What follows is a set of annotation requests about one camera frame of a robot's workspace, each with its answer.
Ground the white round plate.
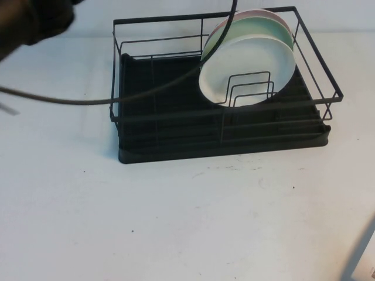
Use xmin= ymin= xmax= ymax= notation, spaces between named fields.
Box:
xmin=198 ymin=35 xmax=295 ymax=105

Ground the green round plate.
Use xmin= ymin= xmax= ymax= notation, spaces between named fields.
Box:
xmin=201 ymin=16 xmax=294 ymax=61

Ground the pink round plate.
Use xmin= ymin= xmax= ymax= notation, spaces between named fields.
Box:
xmin=209 ymin=8 xmax=292 ymax=39

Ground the black plastic drain tray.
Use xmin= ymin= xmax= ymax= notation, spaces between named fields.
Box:
xmin=117 ymin=53 xmax=331 ymax=165

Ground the white printed paper sheet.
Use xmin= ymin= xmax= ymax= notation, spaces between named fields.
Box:
xmin=350 ymin=251 xmax=375 ymax=281

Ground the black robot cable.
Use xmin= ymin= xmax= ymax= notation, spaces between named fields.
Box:
xmin=0 ymin=0 xmax=238 ymax=105

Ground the black wire dish rack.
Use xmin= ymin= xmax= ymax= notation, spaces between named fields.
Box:
xmin=108 ymin=6 xmax=343 ymax=141

